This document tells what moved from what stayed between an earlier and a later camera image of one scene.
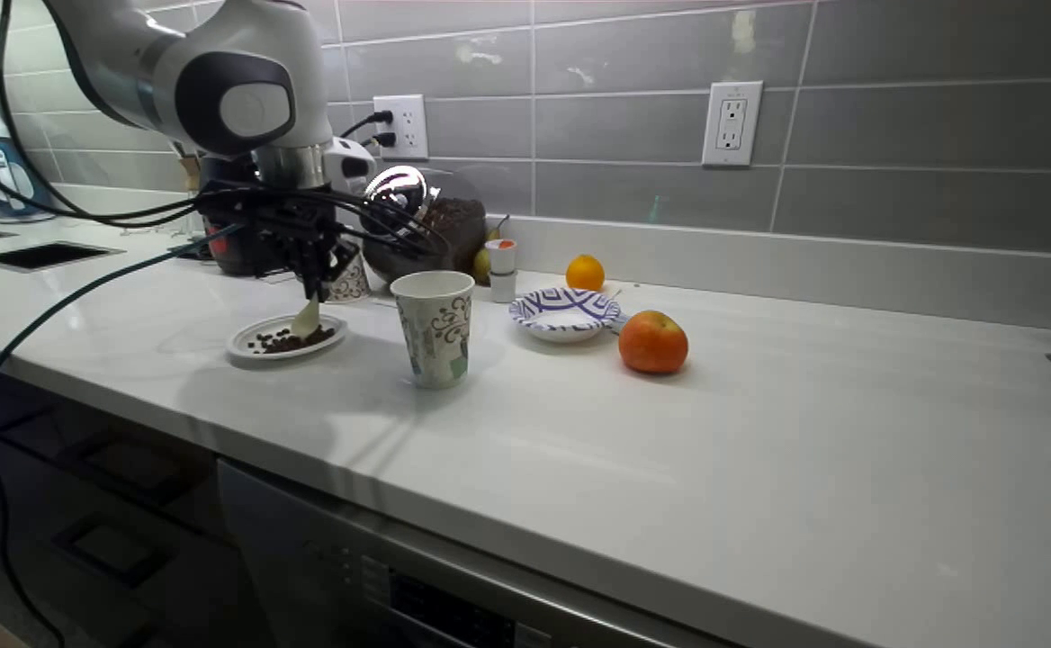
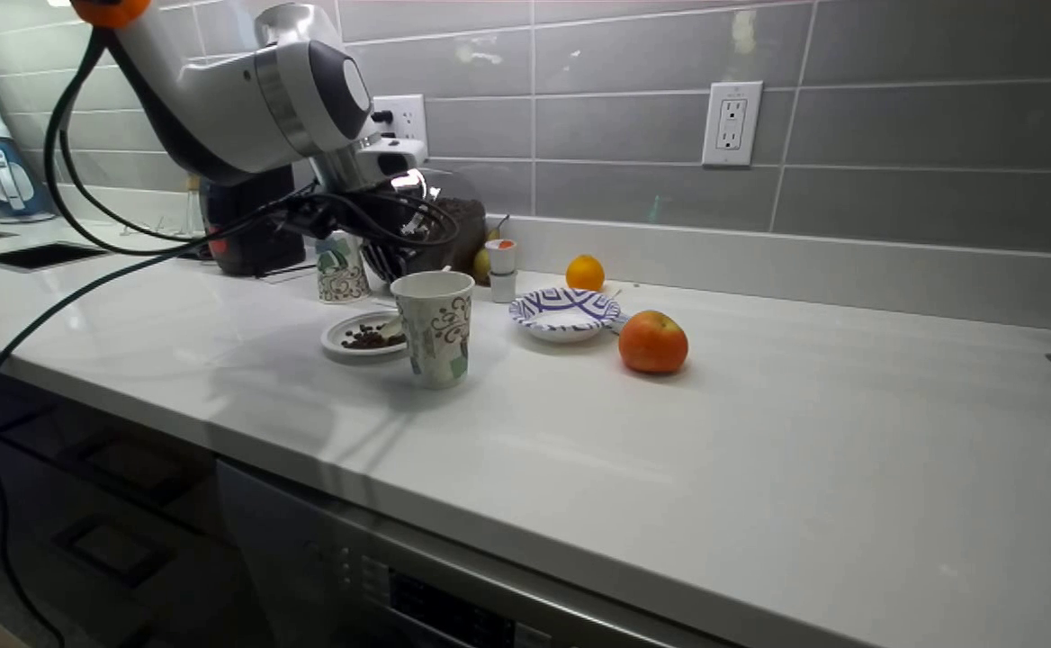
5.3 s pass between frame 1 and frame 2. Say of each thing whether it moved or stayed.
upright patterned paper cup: stayed
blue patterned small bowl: stayed
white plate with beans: moved
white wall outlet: stayed
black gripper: moved
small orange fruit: stayed
